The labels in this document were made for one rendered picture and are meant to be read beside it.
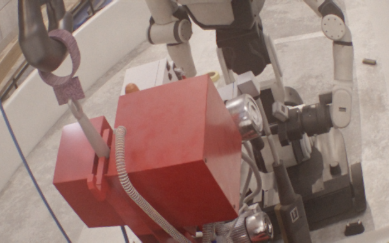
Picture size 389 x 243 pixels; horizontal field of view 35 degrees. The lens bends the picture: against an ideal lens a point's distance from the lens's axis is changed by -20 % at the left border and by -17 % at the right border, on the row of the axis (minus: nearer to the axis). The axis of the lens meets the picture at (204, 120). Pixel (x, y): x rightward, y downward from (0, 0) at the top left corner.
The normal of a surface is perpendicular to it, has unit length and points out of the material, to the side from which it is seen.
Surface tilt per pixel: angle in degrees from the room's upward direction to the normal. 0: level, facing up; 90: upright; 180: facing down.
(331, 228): 0
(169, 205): 110
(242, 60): 103
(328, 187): 45
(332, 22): 74
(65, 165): 17
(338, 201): 90
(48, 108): 90
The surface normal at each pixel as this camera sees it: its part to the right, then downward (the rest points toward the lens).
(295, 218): 0.67, 0.12
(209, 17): -0.37, 0.69
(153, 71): -0.36, -0.66
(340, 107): -0.26, 0.22
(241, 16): 0.39, 0.60
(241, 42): 0.00, 0.65
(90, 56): 0.81, -0.01
